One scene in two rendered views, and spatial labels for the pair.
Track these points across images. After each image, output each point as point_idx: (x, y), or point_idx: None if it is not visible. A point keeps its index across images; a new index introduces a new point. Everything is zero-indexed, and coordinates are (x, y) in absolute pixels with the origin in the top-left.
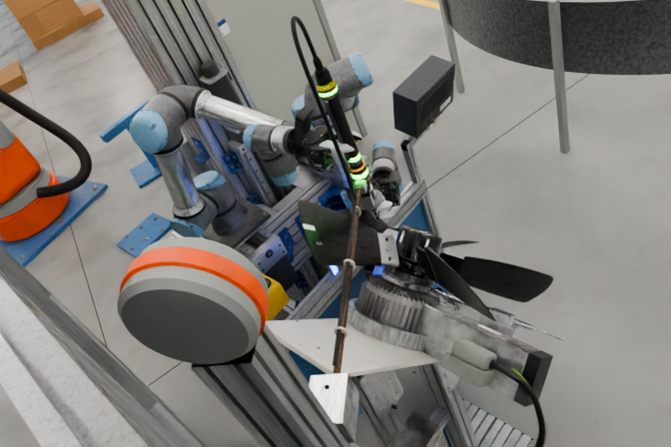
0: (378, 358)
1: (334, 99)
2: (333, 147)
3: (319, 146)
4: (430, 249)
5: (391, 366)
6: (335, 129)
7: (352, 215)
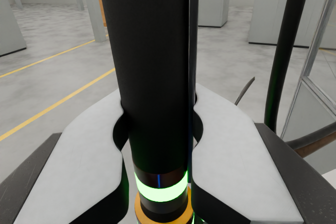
0: (335, 186)
1: None
2: (239, 114)
3: (299, 213)
4: (248, 84)
5: (325, 173)
6: (198, 1)
7: (305, 137)
